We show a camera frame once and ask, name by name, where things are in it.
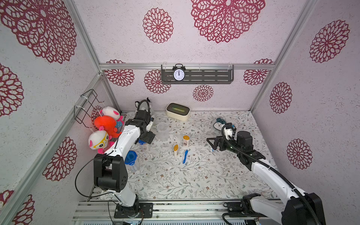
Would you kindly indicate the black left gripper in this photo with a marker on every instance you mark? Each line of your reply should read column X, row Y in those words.
column 149, row 138

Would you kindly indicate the yellow cap bottle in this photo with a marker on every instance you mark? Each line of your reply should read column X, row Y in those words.
column 176, row 150
column 186, row 140

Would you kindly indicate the black wall alarm clock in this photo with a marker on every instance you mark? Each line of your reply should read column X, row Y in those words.
column 179, row 72

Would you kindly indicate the white pink plush upper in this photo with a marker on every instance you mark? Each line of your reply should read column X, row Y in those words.
column 112, row 112

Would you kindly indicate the cream tissue box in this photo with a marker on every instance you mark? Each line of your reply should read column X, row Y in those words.
column 177, row 111

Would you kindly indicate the orange red plush toy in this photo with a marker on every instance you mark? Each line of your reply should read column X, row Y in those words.
column 107, row 124

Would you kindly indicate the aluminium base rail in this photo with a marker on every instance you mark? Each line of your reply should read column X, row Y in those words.
column 104, row 210

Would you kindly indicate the green teal alarm clock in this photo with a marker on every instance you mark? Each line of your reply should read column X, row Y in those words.
column 219, row 123

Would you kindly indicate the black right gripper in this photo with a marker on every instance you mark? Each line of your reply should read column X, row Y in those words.
column 220, row 143

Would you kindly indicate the clear plastic cup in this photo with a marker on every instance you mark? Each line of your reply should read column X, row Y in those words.
column 145, row 147
column 163, row 131

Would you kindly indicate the grey metal wall shelf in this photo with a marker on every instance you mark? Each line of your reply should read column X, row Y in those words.
column 199, row 76

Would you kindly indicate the black wire wall basket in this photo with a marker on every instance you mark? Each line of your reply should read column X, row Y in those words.
column 82, row 112

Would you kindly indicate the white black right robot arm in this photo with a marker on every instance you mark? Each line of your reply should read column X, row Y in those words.
column 295, row 206

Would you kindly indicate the grey husky plush toy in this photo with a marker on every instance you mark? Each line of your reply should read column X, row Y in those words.
column 150, row 107

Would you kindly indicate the white plush with glasses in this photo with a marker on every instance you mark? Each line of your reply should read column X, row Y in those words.
column 100, row 140

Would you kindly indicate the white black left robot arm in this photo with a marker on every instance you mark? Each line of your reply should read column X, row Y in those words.
column 110, row 172

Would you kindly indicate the clear plastic kit container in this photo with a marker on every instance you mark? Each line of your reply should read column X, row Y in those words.
column 133, row 166

